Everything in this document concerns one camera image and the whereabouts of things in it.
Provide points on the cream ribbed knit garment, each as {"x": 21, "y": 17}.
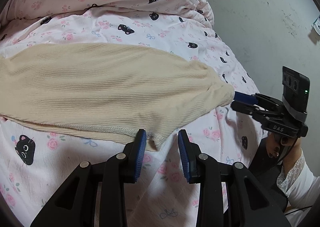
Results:
{"x": 108, "y": 91}

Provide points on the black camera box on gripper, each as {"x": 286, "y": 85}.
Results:
{"x": 295, "y": 97}

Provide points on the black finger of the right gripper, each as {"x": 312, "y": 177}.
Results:
{"x": 248, "y": 108}
{"x": 245, "y": 98}

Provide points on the person's right hand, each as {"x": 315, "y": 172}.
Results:
{"x": 290, "y": 149}

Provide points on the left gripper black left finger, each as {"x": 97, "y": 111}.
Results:
{"x": 122, "y": 168}

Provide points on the white lace sleeve right forearm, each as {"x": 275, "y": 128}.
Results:
{"x": 301, "y": 188}

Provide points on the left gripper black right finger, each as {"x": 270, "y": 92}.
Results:
{"x": 200, "y": 168}

